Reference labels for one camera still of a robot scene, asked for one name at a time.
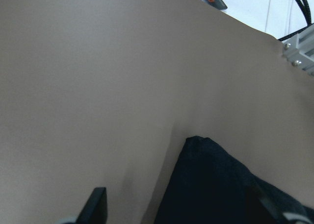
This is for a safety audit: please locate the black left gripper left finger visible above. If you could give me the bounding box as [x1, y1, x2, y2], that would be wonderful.
[75, 187, 108, 224]

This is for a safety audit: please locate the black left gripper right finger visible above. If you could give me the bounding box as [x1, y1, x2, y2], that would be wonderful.
[245, 186, 289, 224]

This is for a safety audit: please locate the black graphic t-shirt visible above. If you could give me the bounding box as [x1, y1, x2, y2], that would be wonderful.
[155, 136, 314, 224]

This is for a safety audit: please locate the aluminium frame post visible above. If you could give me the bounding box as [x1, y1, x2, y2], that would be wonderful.
[283, 25, 314, 76]

